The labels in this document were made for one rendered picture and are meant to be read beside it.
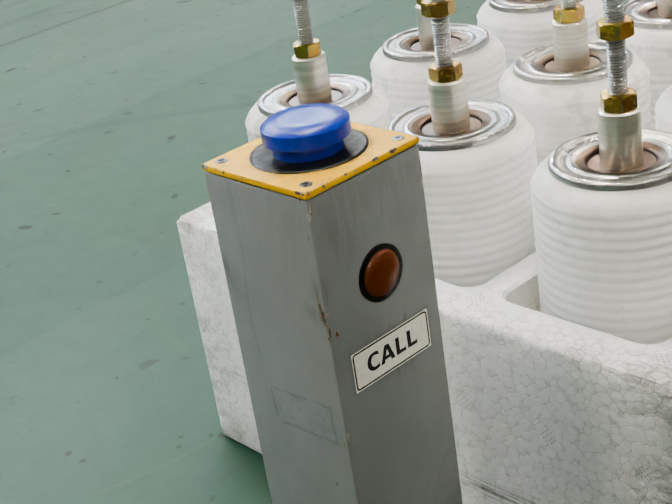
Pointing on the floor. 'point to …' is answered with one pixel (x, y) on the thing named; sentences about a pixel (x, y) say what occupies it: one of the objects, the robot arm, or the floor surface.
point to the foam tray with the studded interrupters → (497, 388)
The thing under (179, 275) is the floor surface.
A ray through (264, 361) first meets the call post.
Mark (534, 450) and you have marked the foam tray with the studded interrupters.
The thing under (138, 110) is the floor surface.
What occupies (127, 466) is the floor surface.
